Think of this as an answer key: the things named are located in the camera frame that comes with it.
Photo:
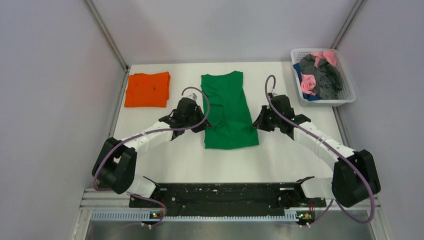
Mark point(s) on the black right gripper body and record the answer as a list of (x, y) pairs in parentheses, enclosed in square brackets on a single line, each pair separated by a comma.
[(269, 120)]

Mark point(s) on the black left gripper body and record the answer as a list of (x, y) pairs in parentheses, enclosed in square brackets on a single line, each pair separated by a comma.
[(196, 119)]

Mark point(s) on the green t shirt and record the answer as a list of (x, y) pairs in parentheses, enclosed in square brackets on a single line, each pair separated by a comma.
[(229, 114)]

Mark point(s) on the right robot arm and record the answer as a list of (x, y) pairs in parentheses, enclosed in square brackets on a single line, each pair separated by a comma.
[(354, 174)]

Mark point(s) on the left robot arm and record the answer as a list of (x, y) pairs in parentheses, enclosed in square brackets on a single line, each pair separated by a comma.
[(116, 164)]

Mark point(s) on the blue t shirt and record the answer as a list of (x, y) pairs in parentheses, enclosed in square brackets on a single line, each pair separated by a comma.
[(307, 84)]

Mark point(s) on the folded orange t shirt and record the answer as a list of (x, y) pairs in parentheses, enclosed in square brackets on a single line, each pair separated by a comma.
[(148, 90)]

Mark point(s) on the pink t shirt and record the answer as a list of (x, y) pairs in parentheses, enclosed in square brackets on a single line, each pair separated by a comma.
[(309, 82)]

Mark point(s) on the white plastic laundry basket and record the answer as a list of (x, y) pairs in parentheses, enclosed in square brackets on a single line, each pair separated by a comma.
[(333, 79)]

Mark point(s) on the dark grey t shirt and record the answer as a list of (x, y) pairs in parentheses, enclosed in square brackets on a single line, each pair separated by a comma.
[(323, 78)]

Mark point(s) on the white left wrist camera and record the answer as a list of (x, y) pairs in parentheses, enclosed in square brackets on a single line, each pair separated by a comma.
[(192, 96)]

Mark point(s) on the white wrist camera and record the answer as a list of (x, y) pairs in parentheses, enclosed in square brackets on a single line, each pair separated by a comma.
[(272, 93), (192, 96)]

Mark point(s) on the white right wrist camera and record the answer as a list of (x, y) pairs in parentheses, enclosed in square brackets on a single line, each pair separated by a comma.
[(272, 93)]

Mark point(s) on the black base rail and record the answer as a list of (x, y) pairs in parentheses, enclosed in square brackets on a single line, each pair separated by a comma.
[(228, 199)]

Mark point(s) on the white slotted cable duct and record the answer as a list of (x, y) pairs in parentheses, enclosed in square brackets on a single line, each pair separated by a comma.
[(150, 216)]

